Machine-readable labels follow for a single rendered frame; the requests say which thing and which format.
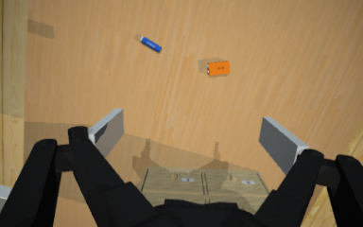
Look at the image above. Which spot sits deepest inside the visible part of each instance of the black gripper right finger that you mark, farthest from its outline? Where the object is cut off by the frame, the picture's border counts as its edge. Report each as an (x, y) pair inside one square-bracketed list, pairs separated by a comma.
[(286, 206)]

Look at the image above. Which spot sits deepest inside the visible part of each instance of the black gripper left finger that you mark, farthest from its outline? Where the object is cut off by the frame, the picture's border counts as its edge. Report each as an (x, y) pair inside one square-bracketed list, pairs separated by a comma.
[(33, 199)]

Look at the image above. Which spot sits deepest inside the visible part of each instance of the orange nine-volt battery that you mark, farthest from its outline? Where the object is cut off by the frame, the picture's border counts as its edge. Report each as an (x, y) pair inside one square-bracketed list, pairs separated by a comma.
[(217, 68)]

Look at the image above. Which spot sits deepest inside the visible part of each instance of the light wooden drawer front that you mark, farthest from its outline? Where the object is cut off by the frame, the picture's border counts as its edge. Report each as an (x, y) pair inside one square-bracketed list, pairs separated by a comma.
[(173, 180), (226, 183), (156, 199), (252, 206)]

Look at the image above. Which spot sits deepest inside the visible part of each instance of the small wooden chest of drawers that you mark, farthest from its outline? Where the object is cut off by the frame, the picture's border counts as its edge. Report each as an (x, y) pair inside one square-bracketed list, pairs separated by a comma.
[(205, 195)]

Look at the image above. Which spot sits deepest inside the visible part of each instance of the blue aa battery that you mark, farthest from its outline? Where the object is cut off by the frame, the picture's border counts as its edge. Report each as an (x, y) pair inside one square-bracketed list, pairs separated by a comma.
[(150, 44)]

